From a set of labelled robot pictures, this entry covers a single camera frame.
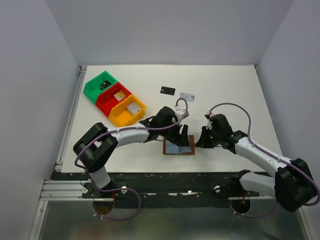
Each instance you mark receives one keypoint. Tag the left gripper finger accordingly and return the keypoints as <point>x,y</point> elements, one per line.
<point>173,134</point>
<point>184,137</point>

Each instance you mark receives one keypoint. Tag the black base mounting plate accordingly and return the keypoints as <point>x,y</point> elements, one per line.
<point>169,190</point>

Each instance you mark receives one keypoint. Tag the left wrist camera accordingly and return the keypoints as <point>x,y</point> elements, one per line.
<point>180,113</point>

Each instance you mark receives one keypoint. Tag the aluminium rail frame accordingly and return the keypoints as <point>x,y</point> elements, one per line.
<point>43,204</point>

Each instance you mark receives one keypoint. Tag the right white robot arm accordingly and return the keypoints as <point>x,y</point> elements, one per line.
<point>289,181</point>

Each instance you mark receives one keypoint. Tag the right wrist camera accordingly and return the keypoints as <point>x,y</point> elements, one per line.
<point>208,116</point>

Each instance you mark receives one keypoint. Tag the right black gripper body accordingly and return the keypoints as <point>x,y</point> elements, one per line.
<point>214,137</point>

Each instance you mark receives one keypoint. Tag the black card in green bin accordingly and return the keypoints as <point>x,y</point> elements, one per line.
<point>104,85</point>

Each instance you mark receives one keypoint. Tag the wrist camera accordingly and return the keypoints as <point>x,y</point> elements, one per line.
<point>180,113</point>
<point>208,116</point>

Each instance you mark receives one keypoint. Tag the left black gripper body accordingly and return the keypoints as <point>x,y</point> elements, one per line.
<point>165,132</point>

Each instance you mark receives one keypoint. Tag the brown leather card holder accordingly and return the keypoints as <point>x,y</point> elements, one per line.
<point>172,149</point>

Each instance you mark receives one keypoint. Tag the yellow plastic bin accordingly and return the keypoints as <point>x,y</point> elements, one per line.
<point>120,116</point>

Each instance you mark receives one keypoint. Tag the silver card in yellow bin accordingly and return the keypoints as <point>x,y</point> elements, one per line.
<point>133,108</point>

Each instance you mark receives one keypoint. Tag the red plastic bin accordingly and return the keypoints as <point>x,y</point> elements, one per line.
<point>106,101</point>

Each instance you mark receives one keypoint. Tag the silver VIP credit card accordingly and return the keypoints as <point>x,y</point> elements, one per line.
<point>187,96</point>

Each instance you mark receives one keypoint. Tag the green plastic bin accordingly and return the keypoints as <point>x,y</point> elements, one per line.
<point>92,88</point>

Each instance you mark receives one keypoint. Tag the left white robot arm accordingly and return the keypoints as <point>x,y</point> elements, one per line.
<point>97,145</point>

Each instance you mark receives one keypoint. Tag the black credit card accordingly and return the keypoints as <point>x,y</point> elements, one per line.
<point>167,90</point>

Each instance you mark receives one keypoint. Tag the gold card in red bin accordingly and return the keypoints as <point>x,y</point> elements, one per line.
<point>119,96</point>

